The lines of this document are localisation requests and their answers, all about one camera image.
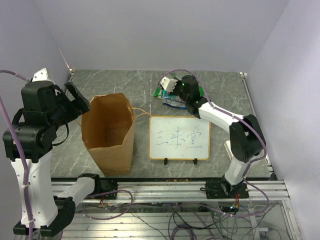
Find brown paper bag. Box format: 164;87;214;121
81;93;137;176

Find green Chuba chips bag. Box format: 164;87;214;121
153;75;205;101

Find dark blue snack bag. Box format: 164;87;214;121
162;98;187;110

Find green Fox's candy bag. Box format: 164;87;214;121
171;72;180;80

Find teal snack packet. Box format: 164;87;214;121
161;90;178;101

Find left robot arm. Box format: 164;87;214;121
2;80;107;238

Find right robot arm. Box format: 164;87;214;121
175;75;267;198

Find white board eraser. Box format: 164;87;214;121
224;140;234;160

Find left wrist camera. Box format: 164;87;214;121
31;67;55;84

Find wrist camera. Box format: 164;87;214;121
159;76;178;93
31;67;55;84

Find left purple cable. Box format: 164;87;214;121
0;69;35;240

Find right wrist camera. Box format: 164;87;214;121
159;76;178;93

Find small whiteboard with frame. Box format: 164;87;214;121
148;116;211;161

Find aluminium rail frame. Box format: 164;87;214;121
62;178;302;240

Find loose wires under table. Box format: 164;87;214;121
82;191;268;240

